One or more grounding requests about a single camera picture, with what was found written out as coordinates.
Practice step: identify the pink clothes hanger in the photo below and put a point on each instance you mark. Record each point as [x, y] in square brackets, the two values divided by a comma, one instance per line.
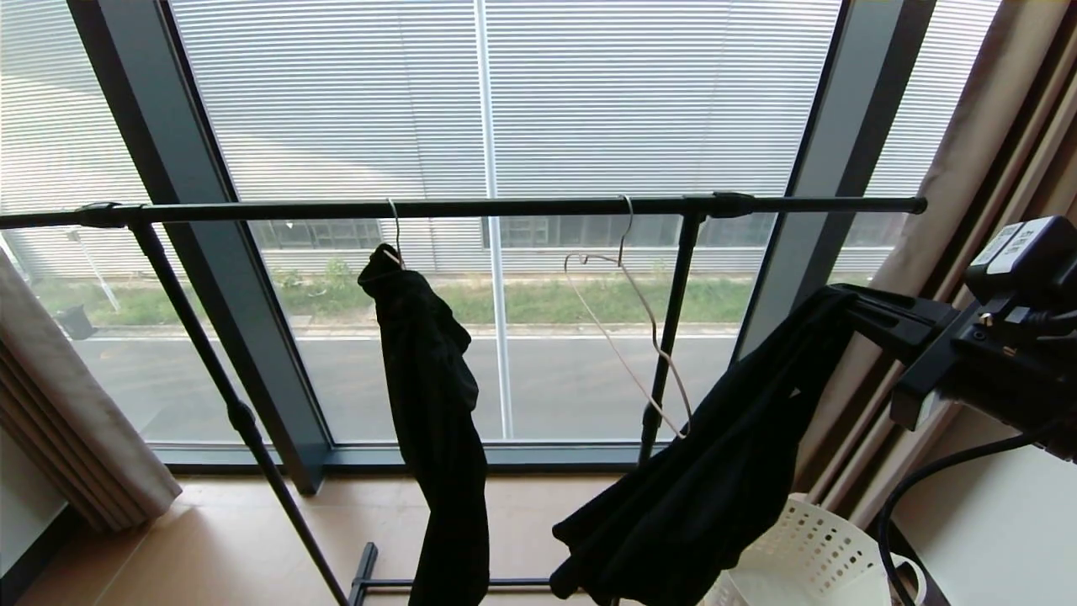
[653, 328]
[395, 240]

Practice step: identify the beige curtain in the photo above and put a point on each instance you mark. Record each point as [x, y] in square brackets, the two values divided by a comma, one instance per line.
[76, 438]
[968, 126]

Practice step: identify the black clothes rack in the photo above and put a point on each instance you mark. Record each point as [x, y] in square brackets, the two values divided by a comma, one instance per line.
[547, 208]

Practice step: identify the white laundry basket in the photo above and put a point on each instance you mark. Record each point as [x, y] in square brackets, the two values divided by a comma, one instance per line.
[808, 547]

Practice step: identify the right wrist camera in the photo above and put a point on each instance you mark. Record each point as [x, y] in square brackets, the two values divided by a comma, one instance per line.
[1026, 252]

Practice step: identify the window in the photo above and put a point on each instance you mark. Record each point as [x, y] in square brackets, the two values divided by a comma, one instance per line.
[168, 126]

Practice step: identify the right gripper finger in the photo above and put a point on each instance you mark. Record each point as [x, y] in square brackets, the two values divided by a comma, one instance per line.
[904, 341]
[909, 310]

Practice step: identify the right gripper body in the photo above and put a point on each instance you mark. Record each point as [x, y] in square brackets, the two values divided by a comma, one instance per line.
[993, 387]

